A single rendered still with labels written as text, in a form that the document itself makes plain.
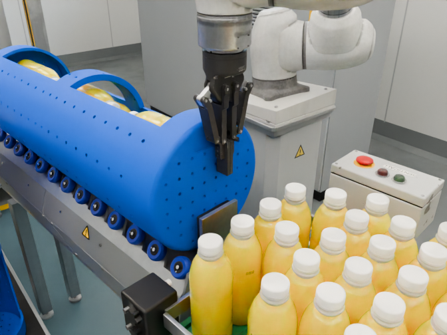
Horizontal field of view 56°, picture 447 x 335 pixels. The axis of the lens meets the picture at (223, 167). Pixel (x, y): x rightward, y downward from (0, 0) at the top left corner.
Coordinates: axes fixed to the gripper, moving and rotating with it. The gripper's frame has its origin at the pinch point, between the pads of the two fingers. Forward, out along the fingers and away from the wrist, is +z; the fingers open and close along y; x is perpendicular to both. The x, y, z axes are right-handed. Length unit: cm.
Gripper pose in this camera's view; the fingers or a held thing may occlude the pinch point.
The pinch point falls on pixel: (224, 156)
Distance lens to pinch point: 80.7
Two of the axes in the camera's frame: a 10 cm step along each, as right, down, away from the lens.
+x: -7.1, -3.3, 6.2
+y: 7.0, -3.4, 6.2
